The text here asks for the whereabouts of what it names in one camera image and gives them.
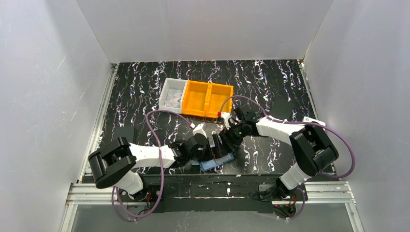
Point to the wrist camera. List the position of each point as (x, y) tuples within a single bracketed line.
[(226, 119), (199, 129)]

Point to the right orange bin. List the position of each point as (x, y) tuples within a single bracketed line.
[(216, 96)]

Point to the left orange bin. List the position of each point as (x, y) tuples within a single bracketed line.
[(195, 99)]

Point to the blue card holder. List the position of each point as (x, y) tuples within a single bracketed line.
[(211, 164)]

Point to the black flat box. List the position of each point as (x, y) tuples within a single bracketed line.
[(128, 132)]

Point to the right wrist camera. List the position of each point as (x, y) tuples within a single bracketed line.
[(226, 119)]

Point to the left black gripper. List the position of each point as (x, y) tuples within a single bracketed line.
[(209, 151)]

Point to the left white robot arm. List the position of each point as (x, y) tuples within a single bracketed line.
[(112, 164)]

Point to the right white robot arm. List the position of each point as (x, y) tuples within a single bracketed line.
[(311, 146)]

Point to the orange bin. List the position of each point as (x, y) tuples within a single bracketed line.
[(195, 99), (216, 96)]

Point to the white plastic bin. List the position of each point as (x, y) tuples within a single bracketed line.
[(172, 94)]

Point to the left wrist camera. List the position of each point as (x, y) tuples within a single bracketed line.
[(199, 129)]

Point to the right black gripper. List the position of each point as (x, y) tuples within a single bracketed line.
[(222, 144)]

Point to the white box with label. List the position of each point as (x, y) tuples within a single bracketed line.
[(312, 120)]

